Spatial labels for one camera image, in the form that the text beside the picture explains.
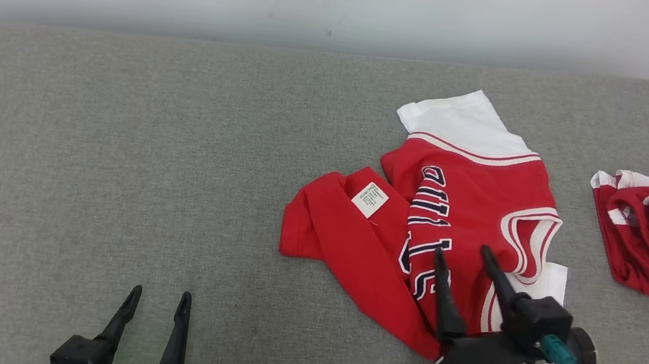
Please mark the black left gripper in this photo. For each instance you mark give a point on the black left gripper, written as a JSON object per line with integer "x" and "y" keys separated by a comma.
{"x": 80, "y": 359}

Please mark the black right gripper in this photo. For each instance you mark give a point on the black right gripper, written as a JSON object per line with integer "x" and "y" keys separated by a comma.
{"x": 475, "y": 362}

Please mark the red basketball jersey white sleeves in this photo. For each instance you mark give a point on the red basketball jersey white sleeves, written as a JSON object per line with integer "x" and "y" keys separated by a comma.
{"x": 468, "y": 193}

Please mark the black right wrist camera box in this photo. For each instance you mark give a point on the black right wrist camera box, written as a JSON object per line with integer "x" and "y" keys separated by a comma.
{"x": 539, "y": 320}

